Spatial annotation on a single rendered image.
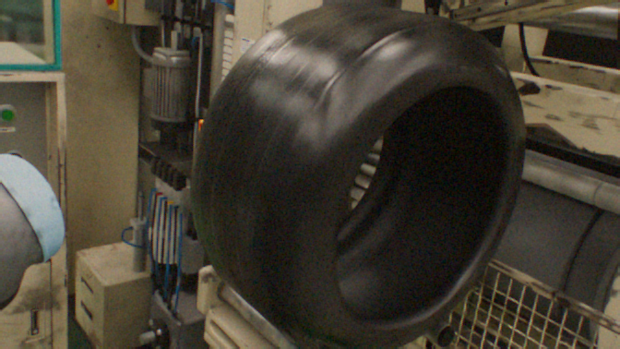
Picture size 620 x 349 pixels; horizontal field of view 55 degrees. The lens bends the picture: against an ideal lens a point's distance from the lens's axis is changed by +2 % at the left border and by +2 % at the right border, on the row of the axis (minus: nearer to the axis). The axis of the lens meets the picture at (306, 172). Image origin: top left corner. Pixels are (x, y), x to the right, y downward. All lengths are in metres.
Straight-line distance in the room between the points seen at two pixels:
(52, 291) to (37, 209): 0.93
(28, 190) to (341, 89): 0.41
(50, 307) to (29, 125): 0.43
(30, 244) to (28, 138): 0.82
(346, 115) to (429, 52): 0.16
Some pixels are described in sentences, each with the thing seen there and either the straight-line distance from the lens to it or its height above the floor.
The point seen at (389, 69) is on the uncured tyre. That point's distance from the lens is 0.83.
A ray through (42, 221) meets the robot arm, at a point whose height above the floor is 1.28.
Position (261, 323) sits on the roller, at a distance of 1.14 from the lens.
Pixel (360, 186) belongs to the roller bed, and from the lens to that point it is 1.60.
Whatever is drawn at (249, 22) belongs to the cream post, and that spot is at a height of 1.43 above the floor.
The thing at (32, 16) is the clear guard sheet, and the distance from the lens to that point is 1.36.
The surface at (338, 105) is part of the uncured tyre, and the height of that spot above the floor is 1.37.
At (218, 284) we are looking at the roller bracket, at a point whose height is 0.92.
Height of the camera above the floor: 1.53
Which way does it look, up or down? 19 degrees down
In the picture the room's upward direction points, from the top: 7 degrees clockwise
